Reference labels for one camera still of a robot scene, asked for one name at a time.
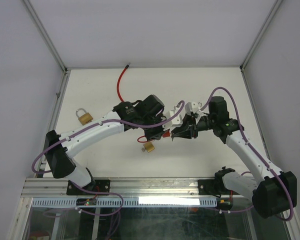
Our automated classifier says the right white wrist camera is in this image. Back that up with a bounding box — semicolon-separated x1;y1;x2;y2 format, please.
184;102;205;119

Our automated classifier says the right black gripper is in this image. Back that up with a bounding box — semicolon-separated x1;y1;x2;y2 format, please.
170;113;216;140

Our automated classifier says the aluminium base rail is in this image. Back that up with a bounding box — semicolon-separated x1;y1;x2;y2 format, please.
21;177;213;198

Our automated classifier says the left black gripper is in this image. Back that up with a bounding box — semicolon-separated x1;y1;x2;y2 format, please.
140;113;171;142

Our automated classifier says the white slotted cable duct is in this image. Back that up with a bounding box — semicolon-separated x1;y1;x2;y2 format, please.
32;196;217;208

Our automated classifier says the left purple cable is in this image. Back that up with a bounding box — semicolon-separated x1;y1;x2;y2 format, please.
31;100;186;175

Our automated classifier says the red thin-cable padlock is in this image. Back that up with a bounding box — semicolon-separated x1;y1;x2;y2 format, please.
136;131;171;143

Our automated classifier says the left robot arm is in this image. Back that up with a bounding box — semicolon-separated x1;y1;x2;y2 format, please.
44;94;165;195

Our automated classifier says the thick red cable lock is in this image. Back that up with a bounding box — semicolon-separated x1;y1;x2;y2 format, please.
116;62;131;102

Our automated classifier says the closed brass padlock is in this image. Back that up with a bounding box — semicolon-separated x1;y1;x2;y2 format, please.
75;108;94;126

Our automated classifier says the open brass padlock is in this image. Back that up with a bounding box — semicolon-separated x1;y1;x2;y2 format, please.
141;141;155;153

